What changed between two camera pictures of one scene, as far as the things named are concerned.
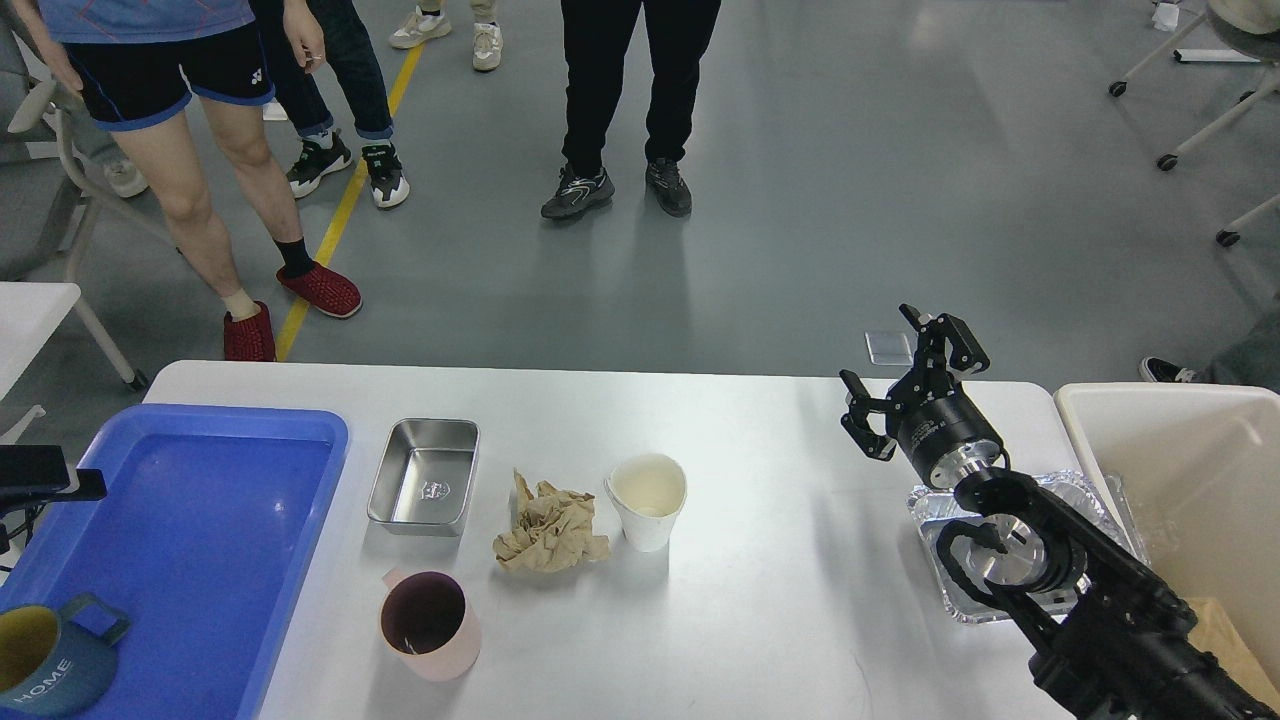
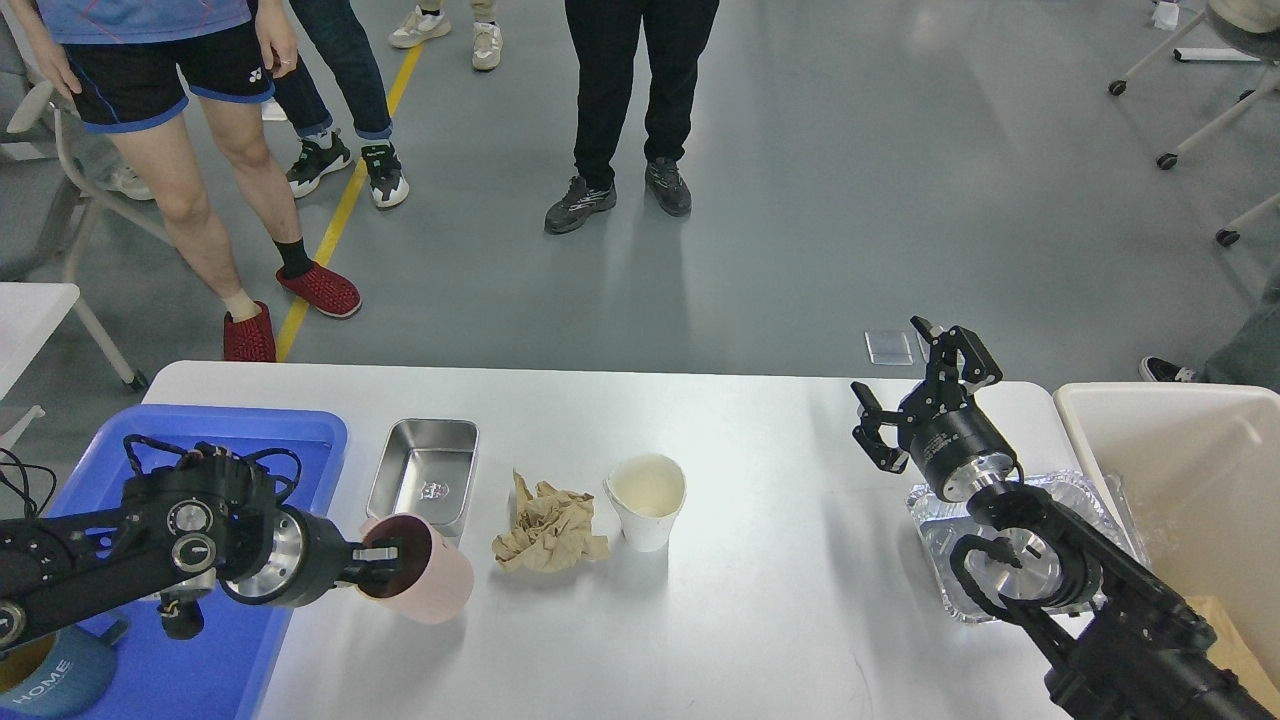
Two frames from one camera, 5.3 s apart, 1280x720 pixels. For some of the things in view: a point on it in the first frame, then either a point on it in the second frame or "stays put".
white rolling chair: (1251, 29) stays put
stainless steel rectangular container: (424, 477) stays put
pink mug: (428, 622) -> (435, 582)
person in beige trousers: (429, 21) stays put
